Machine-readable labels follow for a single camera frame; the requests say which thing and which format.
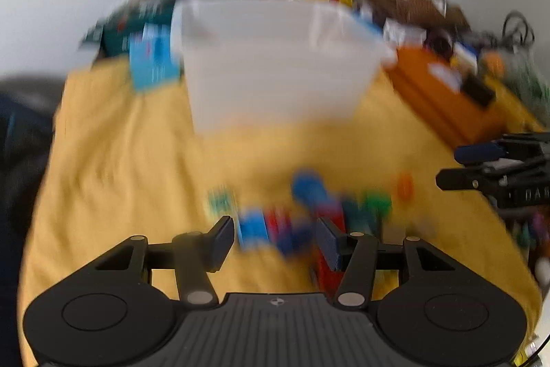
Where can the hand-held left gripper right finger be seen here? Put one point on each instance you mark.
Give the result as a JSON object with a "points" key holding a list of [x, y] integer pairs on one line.
{"points": [[328, 246]]}

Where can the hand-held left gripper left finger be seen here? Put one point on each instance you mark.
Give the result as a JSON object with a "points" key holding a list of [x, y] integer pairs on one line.
{"points": [[224, 240]]}

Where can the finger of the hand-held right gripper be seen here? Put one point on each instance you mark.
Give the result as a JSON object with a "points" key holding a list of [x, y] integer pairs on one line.
{"points": [[464, 179], [477, 152]]}

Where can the light blue toy block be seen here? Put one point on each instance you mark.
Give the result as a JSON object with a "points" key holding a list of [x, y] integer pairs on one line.
{"points": [[253, 227]]}

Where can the teal white toy block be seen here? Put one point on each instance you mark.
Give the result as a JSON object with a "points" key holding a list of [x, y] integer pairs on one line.
{"points": [[221, 203]]}

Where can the red blue toy block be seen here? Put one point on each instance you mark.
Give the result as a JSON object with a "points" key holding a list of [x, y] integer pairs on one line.
{"points": [[288, 231]]}

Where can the blue toy disc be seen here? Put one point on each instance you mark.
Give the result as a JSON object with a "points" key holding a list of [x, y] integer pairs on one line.
{"points": [[311, 193]]}

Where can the green toy block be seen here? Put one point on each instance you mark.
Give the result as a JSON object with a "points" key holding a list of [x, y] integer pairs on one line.
{"points": [[371, 208]]}

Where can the orange toy block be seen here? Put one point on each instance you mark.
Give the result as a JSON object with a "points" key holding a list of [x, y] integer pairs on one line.
{"points": [[404, 186]]}

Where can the translucent plastic storage bin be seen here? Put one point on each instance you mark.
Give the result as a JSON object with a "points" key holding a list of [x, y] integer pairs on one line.
{"points": [[275, 61]]}

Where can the small black box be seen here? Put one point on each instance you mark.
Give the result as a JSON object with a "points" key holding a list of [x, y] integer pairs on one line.
{"points": [[477, 91]]}

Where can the orange box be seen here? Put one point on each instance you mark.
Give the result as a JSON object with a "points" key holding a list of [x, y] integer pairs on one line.
{"points": [[438, 104]]}

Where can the yellow blanket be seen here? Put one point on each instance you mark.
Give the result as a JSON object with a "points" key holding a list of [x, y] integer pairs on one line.
{"points": [[129, 178]]}

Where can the small white box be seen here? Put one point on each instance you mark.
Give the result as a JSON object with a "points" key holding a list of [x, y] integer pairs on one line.
{"points": [[401, 32]]}

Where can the blue white carton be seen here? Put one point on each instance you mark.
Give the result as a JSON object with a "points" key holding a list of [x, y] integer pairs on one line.
{"points": [[150, 57]]}

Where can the dark blue fabric bag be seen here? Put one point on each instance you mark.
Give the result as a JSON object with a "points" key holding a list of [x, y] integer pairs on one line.
{"points": [[21, 143]]}

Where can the dark green packet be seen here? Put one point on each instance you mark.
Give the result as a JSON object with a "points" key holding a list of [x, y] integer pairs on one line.
{"points": [[116, 36]]}

